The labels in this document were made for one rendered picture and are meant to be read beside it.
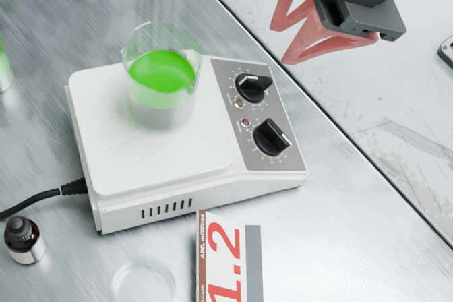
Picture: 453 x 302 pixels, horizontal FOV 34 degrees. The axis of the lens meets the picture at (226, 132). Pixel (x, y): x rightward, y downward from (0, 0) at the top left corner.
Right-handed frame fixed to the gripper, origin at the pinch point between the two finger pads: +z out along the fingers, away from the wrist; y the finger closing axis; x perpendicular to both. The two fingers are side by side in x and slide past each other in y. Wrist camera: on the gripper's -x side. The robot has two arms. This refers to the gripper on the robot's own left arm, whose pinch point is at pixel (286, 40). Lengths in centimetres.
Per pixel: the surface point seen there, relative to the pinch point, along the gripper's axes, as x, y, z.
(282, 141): 1.5, 6.7, 5.6
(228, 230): -1.5, 12.2, 12.4
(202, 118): -5.7, 4.3, 6.9
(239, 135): -1.7, 5.4, 7.3
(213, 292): -4.6, 17.6, 12.9
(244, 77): -0.3, 0.1, 5.9
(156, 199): -9.1, 9.7, 11.5
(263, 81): 1.7, 0.4, 5.5
